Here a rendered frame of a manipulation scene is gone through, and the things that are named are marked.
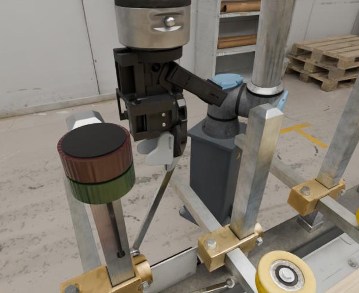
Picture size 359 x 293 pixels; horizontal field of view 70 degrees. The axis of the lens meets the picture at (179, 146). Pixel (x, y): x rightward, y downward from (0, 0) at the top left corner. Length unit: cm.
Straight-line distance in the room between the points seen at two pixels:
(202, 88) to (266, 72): 70
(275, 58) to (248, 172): 66
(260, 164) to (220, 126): 81
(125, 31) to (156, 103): 9
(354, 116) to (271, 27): 50
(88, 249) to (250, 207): 30
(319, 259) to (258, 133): 53
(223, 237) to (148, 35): 40
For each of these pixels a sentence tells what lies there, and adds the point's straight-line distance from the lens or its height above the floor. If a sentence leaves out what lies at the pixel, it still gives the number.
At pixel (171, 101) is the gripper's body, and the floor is 112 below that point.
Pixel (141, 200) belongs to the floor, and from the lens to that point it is 177.
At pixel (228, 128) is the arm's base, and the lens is 124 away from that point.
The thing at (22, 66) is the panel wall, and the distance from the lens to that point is 302.
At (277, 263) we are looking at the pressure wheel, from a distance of 45.
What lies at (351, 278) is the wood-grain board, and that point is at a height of 90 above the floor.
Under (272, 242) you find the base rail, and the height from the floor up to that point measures 70.
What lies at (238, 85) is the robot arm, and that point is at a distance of 117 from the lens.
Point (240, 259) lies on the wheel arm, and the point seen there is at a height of 82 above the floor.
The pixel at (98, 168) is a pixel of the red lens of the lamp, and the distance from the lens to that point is 21.
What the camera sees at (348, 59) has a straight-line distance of 366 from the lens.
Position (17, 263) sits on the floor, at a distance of 171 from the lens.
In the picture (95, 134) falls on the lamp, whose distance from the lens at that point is 24.
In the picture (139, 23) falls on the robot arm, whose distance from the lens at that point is 31.
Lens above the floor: 127
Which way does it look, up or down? 35 degrees down
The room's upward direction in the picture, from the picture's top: straight up
